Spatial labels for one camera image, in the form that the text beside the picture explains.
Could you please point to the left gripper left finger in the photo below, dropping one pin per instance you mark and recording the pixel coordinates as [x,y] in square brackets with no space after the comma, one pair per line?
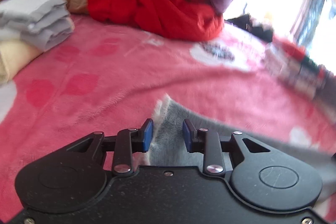
[128,142]

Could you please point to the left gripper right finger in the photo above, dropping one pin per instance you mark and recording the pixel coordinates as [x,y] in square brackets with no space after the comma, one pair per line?
[204,141]

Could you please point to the grey knitted garment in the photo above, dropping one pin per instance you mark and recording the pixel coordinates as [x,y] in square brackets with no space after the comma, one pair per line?
[176,142]

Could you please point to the black clothes on bed edge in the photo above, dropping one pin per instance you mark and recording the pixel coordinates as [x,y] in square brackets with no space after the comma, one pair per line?
[250,25]

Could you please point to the light grey folded clothes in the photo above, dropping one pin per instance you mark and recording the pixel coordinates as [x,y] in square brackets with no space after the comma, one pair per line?
[40,23]

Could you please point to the pink floral bed blanket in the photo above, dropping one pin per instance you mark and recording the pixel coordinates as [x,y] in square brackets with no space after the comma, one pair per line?
[106,78]

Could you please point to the cream floral folded garment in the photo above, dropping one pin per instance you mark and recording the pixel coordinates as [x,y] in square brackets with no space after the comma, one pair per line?
[290,72]

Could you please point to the red green folded sweater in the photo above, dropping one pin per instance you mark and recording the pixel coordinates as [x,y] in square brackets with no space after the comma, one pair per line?
[299,60]

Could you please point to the red quilt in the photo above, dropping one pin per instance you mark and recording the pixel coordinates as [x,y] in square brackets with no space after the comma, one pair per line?
[189,20]

